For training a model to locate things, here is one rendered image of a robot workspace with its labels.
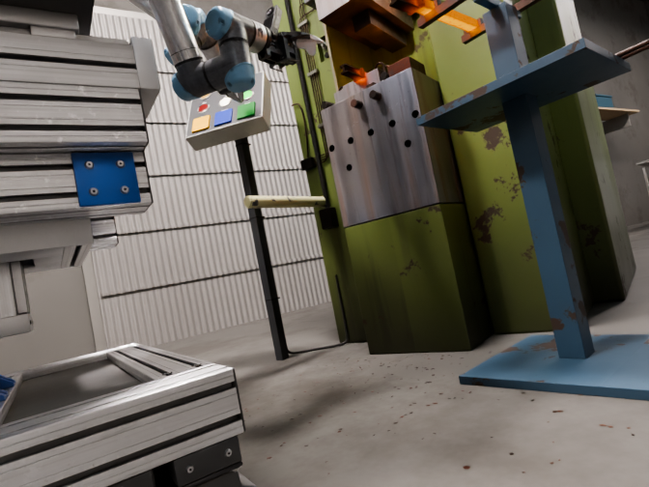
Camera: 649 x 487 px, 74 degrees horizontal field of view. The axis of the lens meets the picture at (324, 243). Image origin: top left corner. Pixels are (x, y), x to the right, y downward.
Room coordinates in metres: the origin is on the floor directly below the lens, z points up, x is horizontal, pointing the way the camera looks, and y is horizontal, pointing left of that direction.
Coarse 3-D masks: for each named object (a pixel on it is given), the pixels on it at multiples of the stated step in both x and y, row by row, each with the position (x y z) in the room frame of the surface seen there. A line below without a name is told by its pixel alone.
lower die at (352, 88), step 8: (368, 72) 1.52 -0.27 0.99; (376, 72) 1.50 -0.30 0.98; (360, 80) 1.54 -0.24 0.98; (368, 80) 1.52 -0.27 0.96; (376, 80) 1.50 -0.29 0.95; (344, 88) 1.58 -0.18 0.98; (352, 88) 1.56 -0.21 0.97; (360, 88) 1.54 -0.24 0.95; (336, 96) 1.61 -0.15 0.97; (344, 96) 1.59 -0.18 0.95
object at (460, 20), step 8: (392, 0) 0.98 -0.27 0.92; (400, 0) 0.97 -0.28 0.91; (408, 0) 1.01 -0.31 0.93; (416, 0) 1.02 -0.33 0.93; (424, 0) 1.04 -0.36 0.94; (400, 8) 1.01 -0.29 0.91; (408, 8) 1.01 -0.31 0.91; (416, 8) 1.02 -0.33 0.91; (424, 8) 1.05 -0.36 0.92; (432, 8) 1.06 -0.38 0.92; (448, 16) 1.11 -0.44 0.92; (456, 16) 1.13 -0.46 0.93; (464, 16) 1.15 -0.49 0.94; (456, 24) 1.16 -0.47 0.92; (464, 24) 1.17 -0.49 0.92; (472, 24) 1.18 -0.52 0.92
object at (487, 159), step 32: (512, 0) 1.48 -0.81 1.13; (448, 32) 1.47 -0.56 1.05; (448, 64) 1.48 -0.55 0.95; (480, 64) 1.42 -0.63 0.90; (448, 96) 1.50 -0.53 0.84; (544, 128) 1.52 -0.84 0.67; (480, 160) 1.46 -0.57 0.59; (512, 160) 1.40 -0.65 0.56; (480, 192) 1.47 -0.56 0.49; (512, 192) 1.41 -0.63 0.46; (480, 224) 1.49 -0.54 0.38; (512, 224) 1.43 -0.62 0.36; (576, 224) 1.68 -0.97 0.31; (480, 256) 1.50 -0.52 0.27; (512, 256) 1.44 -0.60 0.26; (576, 256) 1.55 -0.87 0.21; (512, 288) 1.45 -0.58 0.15; (512, 320) 1.47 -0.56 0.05; (544, 320) 1.41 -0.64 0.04
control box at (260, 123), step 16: (256, 80) 1.76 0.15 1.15; (208, 96) 1.80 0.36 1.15; (224, 96) 1.77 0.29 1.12; (256, 96) 1.71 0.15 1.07; (192, 112) 1.78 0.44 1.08; (208, 112) 1.75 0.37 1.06; (256, 112) 1.66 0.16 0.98; (224, 128) 1.68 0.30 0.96; (240, 128) 1.69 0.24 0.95; (256, 128) 1.69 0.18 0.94; (192, 144) 1.75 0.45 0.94; (208, 144) 1.75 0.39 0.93
